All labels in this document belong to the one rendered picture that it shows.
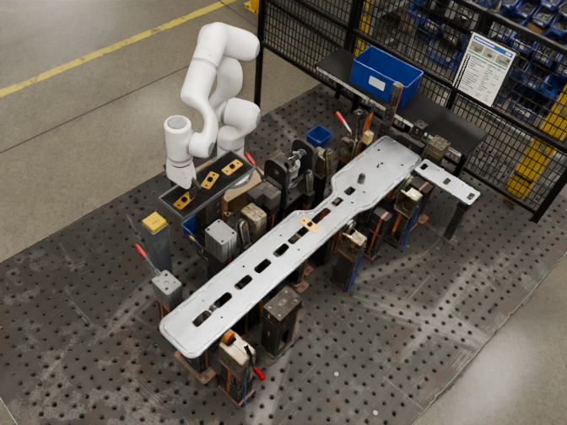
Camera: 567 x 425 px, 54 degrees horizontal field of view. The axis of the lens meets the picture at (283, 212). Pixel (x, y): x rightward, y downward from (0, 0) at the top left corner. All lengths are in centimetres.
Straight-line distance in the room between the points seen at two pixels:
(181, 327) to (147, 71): 292
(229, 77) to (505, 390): 215
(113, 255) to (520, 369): 219
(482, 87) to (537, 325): 149
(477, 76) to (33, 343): 217
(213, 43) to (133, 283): 107
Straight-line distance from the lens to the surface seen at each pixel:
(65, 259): 255
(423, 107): 281
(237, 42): 199
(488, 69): 266
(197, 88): 183
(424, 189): 249
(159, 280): 198
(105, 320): 235
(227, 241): 200
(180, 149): 180
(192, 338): 193
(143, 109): 421
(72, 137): 408
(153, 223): 200
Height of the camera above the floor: 274
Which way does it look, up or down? 51 degrees down
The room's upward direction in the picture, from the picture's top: 7 degrees clockwise
